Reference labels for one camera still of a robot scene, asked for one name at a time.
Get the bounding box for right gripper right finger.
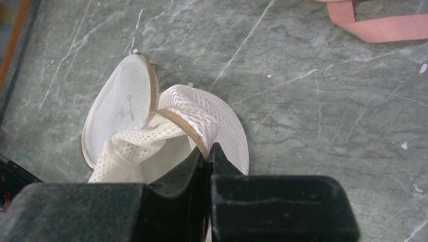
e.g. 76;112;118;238
209;143;360;241

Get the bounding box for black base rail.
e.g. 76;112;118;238
1;154;42;213

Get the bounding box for pink floral laundry bag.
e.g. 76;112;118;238
324;1;427;43

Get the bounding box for wooden rack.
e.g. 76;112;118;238
1;0;30;91

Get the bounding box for white mesh laundry bag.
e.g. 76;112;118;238
81;52;249;184

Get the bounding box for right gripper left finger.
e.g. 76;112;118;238
1;148;205;241

